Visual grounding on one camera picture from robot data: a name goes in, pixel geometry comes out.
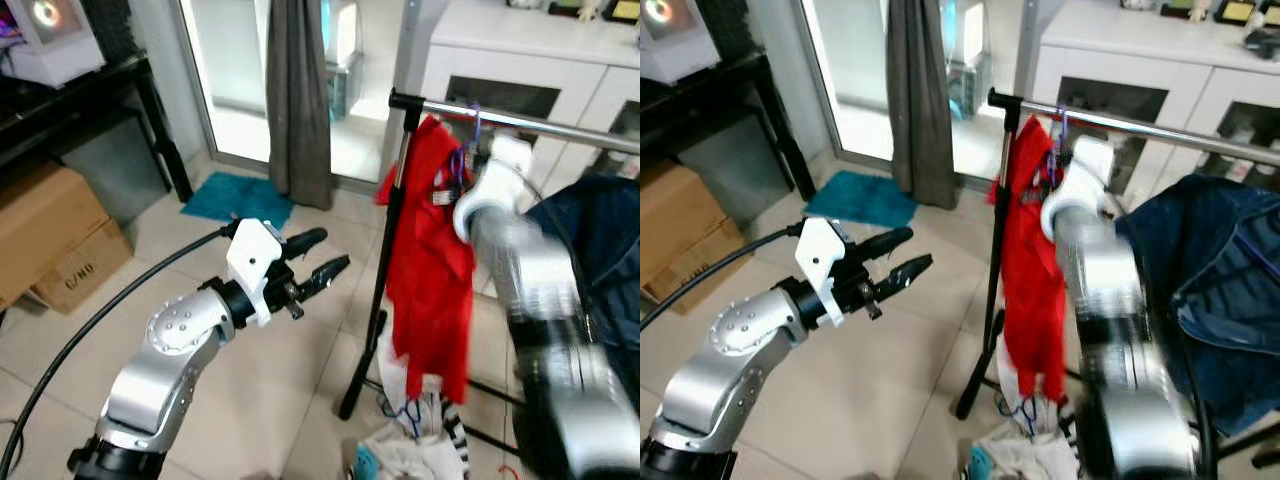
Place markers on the blue denim garment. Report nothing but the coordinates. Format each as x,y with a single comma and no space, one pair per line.
600,240
1220,280

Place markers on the grey metal box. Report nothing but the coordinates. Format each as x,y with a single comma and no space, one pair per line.
735,165
115,170

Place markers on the metal clothes rack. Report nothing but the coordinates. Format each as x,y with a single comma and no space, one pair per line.
1180,138
580,135

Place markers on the cardboard box C/NO print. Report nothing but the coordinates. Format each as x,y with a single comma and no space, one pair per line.
710,265
85,275

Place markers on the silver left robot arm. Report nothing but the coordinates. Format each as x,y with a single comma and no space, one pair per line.
720,390
150,390

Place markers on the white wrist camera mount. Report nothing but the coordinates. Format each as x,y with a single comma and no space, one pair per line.
820,260
500,175
250,260
1085,175

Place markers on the plain cardboard box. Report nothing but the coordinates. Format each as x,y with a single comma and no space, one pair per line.
670,220
50,230

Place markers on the teal small cloth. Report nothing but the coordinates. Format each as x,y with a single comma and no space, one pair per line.
978,465
366,465

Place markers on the black desk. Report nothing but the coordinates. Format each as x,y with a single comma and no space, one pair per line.
700,100
60,110

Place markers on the blue plastic hanger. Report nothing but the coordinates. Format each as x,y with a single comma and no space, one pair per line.
410,418
1025,418

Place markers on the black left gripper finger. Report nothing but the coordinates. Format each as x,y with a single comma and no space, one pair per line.
886,243
907,276
325,276
305,243

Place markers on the white computer case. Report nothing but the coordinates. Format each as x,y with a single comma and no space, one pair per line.
60,60
690,60

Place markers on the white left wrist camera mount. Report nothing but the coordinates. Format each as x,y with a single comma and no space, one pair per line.
250,260
820,260

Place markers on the purple plastic hanger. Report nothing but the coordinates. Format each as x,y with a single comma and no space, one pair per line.
477,125
1062,125

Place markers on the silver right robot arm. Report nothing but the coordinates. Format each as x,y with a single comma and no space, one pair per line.
530,290
1110,300

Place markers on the white glass door cabinet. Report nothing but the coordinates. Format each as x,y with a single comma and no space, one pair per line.
1130,45
520,40

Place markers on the black white striped garment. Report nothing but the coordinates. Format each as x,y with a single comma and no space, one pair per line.
455,430
1068,420

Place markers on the grey curtain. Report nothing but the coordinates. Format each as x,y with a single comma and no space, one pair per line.
920,100
300,100

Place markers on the white clothes pile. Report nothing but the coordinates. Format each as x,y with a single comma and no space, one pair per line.
420,455
1030,460

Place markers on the plain red t-shirt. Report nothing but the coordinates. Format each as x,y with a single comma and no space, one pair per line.
430,280
1035,290

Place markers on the teal rug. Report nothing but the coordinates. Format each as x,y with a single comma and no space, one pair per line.
860,198
235,200

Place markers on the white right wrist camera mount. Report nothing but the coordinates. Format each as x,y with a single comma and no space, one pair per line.
500,175
1085,175

